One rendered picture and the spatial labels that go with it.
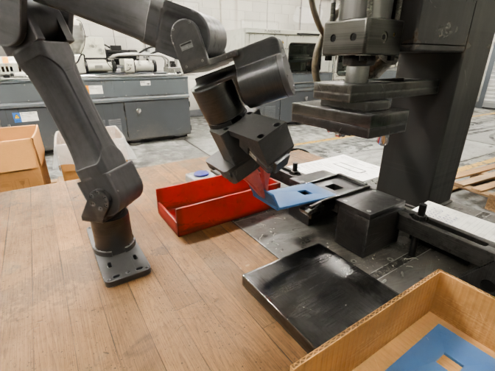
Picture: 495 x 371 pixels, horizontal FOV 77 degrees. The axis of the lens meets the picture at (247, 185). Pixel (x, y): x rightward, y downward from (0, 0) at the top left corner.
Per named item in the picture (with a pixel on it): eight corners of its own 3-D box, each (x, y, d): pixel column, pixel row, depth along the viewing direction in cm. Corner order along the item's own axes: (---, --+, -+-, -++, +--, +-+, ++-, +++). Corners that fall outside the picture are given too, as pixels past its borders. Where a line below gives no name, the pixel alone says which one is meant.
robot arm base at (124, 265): (117, 187, 62) (78, 195, 59) (146, 230, 47) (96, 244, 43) (123, 222, 65) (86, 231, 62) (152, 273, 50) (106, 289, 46)
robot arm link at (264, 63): (297, 91, 43) (273, -2, 40) (291, 98, 35) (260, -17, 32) (223, 115, 47) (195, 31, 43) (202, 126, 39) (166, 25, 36)
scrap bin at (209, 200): (158, 213, 69) (155, 188, 67) (251, 189, 82) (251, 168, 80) (178, 237, 60) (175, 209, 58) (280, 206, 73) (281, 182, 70)
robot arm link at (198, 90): (258, 103, 44) (239, 56, 40) (253, 122, 40) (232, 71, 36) (215, 116, 47) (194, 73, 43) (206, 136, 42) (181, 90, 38)
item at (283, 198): (246, 196, 54) (247, 180, 53) (310, 184, 62) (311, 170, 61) (270, 212, 49) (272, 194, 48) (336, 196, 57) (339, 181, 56)
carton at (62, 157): (62, 182, 291) (50, 129, 272) (130, 171, 318) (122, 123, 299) (63, 212, 235) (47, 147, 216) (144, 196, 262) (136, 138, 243)
